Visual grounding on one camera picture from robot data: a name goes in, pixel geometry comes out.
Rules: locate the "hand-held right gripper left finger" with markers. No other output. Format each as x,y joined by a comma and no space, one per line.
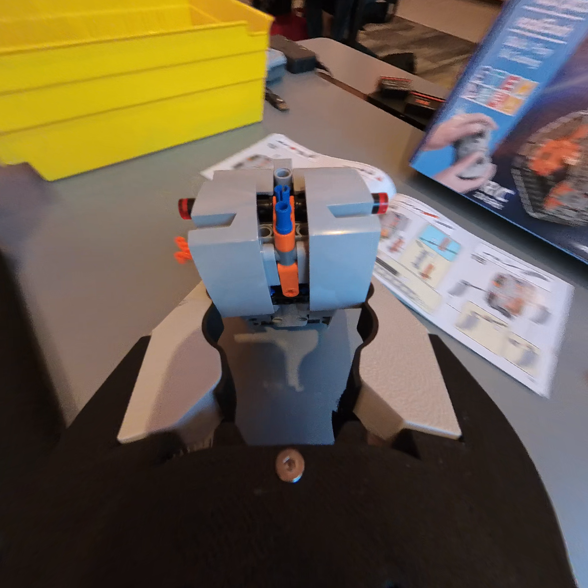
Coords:
170,381

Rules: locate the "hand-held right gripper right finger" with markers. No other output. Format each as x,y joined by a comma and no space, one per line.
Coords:
404,381

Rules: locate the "orange bushing cluster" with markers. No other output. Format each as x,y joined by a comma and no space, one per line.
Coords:
182,250

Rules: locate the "grey motor block assembly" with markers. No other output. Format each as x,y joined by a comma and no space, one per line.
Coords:
229,262

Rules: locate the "yellow plastic bin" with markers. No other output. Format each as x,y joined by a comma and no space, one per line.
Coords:
115,92

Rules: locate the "instruction booklet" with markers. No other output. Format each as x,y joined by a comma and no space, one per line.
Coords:
482,303

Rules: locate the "black battery red label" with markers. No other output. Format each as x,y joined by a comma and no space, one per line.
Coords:
394,85
421,100

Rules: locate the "blue robot kit box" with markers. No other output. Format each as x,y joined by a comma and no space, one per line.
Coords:
519,115

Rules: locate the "grey blue battery module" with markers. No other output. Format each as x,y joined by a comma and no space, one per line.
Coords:
274,66

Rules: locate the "black power adapter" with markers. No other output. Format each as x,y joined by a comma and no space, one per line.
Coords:
294,55

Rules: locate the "red bag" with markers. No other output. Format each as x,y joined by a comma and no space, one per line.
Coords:
288,24

